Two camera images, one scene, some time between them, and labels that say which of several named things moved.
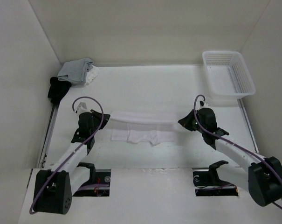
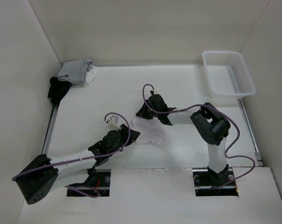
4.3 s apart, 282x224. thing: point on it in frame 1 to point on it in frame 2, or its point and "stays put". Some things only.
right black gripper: [185, 121] to [142, 112]
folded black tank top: [57, 89] stays put
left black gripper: [105, 119] to [125, 131]
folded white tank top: [91, 74] stays put
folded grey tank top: [74, 72] stays put
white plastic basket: [228, 76] stays put
